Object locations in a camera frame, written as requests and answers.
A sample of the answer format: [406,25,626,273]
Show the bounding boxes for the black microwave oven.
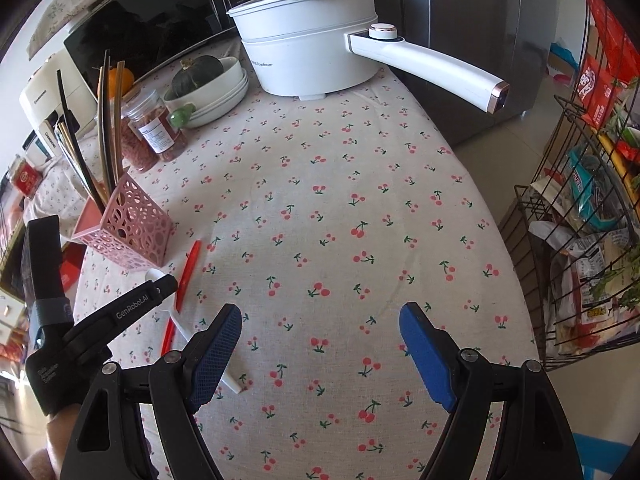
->
[62,0,241,98]

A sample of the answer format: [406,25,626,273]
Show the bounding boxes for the grey refrigerator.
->
[397,0,553,148]

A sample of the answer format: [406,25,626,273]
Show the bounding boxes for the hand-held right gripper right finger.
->
[398,301,586,480]

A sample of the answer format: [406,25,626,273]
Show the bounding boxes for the light wooden chopstick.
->
[96,66,107,183]

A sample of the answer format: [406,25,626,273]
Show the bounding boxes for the orange fruit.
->
[107,66,135,93]

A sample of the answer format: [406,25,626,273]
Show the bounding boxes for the red plastic spoon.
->
[160,240,202,359]

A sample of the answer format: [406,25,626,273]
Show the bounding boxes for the black wire rack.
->
[500,0,640,371]

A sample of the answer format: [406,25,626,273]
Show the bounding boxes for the black chopstick with gold band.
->
[55,70,104,207]

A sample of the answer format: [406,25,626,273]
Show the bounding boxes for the blue plastic stool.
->
[572,432,631,480]

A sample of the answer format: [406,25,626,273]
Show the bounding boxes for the teal snack packet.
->
[567,147,631,231]

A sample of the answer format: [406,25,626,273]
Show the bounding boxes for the white kitchen appliance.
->
[19,50,98,138]

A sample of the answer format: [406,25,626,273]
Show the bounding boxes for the dark green squash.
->
[171,57,224,101]

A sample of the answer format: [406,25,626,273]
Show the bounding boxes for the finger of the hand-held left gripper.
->
[146,274,179,309]

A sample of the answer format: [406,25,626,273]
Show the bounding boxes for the white ceramic bowl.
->
[164,56,244,111]
[187,67,250,128]

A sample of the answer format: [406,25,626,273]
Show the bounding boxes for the plain black chopstick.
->
[102,49,113,188]

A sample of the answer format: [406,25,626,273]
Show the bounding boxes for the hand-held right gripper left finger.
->
[59,302,244,480]

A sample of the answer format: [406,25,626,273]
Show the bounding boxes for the white electric cooking pot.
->
[226,0,511,115]

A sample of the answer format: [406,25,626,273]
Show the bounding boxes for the orange and white snack packet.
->
[550,255,626,351]

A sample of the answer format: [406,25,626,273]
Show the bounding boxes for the brown wooden chopstick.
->
[112,61,126,184]

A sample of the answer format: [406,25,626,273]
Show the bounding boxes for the white and black box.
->
[36,119,63,163]

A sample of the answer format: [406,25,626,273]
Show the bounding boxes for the person's left forearm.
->
[25,407,78,480]

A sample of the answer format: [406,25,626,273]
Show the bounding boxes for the cherry print tablecloth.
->
[30,42,543,480]

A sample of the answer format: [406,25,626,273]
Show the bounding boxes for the clear jar with white label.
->
[127,97,188,161]

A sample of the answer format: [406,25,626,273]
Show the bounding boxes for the red snack packet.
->
[577,55,631,128]

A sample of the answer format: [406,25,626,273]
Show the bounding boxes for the pink perforated utensil holder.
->
[71,172,174,268]

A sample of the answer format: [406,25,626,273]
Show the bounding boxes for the white plastic spoon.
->
[144,268,249,393]

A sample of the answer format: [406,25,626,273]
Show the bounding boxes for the red cardboard box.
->
[60,240,86,301]

